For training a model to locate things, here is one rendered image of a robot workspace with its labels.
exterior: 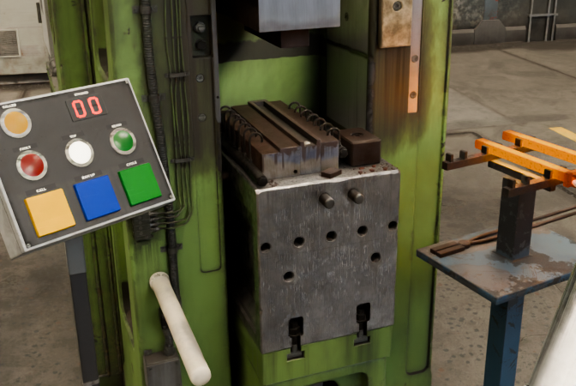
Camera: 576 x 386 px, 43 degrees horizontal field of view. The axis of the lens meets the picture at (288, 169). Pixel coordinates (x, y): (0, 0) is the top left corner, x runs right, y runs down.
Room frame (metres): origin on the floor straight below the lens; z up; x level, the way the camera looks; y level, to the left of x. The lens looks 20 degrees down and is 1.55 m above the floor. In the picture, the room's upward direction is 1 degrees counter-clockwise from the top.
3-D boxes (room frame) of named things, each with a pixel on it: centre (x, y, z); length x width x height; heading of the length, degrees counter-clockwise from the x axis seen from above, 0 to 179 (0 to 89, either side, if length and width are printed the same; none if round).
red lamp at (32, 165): (1.30, 0.48, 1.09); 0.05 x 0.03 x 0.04; 110
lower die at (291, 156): (1.90, 0.04, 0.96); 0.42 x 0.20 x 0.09; 20
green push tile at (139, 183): (1.41, 0.30, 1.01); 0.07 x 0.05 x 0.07; 135
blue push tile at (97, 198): (1.34, 0.38, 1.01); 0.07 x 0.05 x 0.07; 135
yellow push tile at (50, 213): (1.27, 0.45, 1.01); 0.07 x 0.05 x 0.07; 135
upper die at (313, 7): (1.90, 0.04, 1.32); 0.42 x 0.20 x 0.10; 20
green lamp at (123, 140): (1.44, 0.34, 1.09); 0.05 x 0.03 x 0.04; 110
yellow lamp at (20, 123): (1.33, 0.51, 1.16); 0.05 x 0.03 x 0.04; 110
